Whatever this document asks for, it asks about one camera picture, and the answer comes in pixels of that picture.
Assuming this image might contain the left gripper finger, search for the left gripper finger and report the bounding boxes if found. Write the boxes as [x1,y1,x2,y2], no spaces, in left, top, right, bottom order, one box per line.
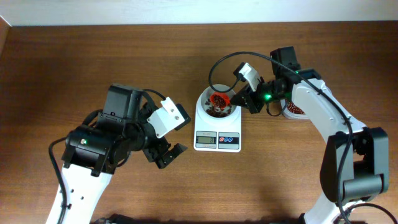
[161,143,187,169]
[154,146,171,165]

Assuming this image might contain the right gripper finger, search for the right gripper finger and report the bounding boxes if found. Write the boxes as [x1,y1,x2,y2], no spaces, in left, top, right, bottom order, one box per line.
[230,96,254,113]
[230,85,251,101]

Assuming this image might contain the orange measuring scoop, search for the orange measuring scoop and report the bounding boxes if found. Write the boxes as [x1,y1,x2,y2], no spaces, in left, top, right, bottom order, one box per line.
[210,92,230,109]

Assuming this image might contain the red adzuki beans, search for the red adzuki beans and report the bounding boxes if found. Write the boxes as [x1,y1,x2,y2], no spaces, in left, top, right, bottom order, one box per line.
[287,102,305,114]

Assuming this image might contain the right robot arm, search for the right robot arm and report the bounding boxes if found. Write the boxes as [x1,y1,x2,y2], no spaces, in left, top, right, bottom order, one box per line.
[231,47,389,223]

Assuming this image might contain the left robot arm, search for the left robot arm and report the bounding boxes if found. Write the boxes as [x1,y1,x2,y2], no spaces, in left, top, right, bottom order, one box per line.
[47,84,191,223]

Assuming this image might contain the white digital kitchen scale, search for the white digital kitchen scale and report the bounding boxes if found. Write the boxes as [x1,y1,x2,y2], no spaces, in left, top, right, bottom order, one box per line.
[193,93,243,153]

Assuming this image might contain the red beans in bowl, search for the red beans in bowl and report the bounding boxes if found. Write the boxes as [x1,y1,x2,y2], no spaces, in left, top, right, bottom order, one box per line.
[205,100,232,118]

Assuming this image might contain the clear plastic bean container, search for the clear plastic bean container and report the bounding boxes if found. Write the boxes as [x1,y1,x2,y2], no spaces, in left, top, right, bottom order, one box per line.
[280,100,308,119]

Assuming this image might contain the white round bowl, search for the white round bowl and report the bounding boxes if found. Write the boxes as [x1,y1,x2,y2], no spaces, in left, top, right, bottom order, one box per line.
[196,84,241,119]

